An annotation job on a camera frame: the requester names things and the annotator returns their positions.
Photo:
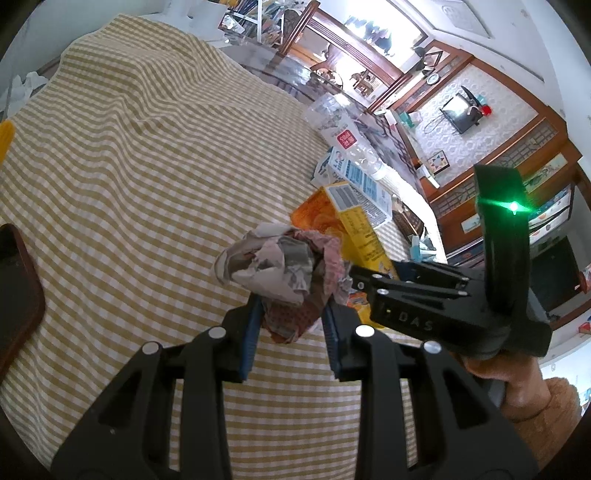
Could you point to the round wall clock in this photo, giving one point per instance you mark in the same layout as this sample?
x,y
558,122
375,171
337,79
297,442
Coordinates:
x,y
432,78

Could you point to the dark red tray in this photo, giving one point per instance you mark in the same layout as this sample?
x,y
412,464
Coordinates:
x,y
18,300

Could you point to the white crumpled tissue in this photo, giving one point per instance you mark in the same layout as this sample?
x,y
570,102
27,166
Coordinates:
x,y
30,83

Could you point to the yellow checked blanket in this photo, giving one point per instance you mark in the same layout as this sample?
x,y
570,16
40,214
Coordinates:
x,y
138,184

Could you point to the patterned grey rug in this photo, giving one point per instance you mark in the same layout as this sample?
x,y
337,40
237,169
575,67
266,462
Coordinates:
x,y
300,69

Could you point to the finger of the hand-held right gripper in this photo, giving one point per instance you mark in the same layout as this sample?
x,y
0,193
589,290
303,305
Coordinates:
x,y
429,270
378,279

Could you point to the person's right forearm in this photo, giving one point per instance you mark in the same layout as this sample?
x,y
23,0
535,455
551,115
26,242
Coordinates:
x,y
558,406

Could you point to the blue and white plastic packet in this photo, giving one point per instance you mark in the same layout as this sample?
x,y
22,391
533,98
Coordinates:
x,y
420,247

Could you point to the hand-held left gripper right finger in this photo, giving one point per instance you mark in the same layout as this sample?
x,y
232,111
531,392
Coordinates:
x,y
330,337

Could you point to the newspaper ball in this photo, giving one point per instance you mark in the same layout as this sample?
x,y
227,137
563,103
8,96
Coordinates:
x,y
272,263

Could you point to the wall-mounted television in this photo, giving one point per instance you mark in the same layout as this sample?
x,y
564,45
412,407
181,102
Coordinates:
x,y
459,113

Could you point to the clear plastic bottle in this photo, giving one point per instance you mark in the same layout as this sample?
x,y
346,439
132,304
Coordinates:
x,y
341,134

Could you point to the person's right hand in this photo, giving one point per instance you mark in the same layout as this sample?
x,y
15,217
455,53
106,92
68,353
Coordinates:
x,y
517,383

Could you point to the small framed picture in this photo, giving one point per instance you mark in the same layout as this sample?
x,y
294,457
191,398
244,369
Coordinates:
x,y
438,162

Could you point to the orange cardboard box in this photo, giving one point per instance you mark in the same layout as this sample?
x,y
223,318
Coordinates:
x,y
355,221

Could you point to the white bookshelf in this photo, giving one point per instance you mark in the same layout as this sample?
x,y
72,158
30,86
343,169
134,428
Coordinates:
x,y
249,18

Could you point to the blue and white carton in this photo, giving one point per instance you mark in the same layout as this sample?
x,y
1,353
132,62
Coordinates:
x,y
364,184

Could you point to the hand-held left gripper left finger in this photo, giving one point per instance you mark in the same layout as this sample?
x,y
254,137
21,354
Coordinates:
x,y
251,337

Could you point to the yellow flat packet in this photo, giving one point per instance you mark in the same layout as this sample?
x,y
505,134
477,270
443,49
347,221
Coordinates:
x,y
5,138

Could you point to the dark snack packet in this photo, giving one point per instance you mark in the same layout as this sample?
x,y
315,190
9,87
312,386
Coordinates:
x,y
408,219

